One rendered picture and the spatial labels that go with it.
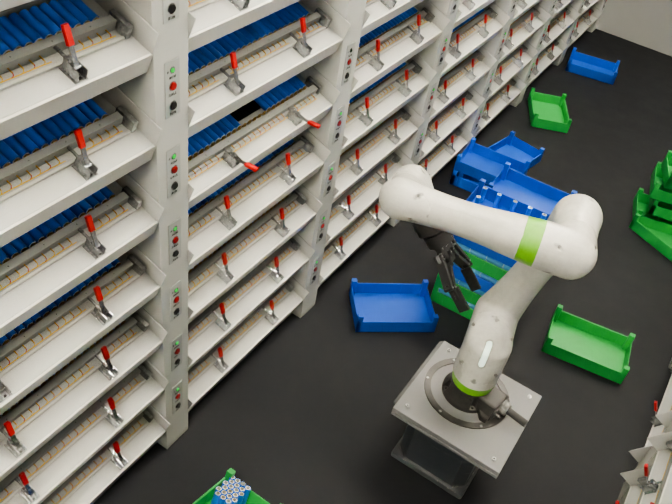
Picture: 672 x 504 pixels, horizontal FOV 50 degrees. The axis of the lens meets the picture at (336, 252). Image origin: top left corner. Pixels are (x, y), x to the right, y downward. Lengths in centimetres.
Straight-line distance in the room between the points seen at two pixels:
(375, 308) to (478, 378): 81
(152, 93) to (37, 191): 28
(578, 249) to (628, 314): 142
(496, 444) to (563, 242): 64
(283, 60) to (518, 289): 88
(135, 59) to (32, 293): 48
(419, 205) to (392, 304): 106
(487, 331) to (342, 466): 65
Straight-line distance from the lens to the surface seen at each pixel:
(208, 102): 163
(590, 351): 291
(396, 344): 265
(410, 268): 295
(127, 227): 160
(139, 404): 203
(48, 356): 164
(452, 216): 175
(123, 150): 148
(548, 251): 174
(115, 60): 137
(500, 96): 405
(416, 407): 210
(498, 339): 200
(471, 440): 208
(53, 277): 151
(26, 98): 126
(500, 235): 174
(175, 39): 144
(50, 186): 139
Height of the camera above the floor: 195
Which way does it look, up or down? 42 degrees down
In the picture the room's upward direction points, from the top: 10 degrees clockwise
